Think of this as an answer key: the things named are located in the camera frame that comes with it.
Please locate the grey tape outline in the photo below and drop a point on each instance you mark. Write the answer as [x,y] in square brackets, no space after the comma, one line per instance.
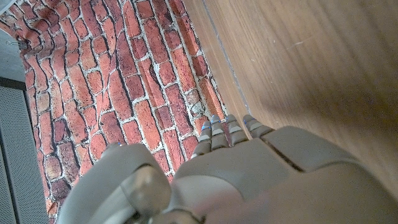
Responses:
[227,59]

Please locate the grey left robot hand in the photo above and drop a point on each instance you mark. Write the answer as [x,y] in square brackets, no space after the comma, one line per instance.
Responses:
[248,174]

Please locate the red brick print backdrop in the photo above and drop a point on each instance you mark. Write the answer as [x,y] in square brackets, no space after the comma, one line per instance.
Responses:
[118,77]

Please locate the small metal backdrop clip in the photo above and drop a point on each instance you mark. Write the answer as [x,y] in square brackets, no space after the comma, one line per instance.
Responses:
[20,45]

